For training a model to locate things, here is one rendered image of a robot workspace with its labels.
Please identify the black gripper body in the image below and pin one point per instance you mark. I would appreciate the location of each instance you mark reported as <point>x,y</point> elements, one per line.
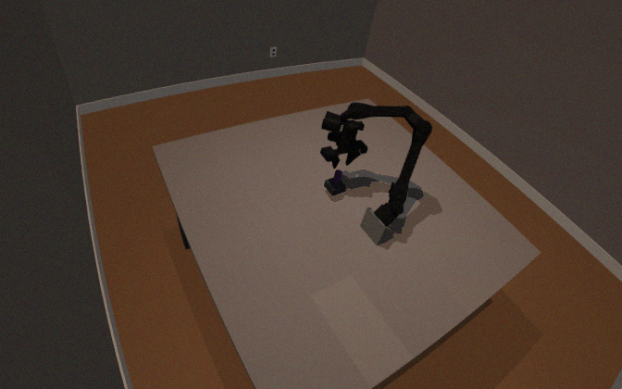
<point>345,146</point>

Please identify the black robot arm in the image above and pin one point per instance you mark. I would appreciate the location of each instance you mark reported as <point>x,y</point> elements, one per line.
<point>332,122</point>

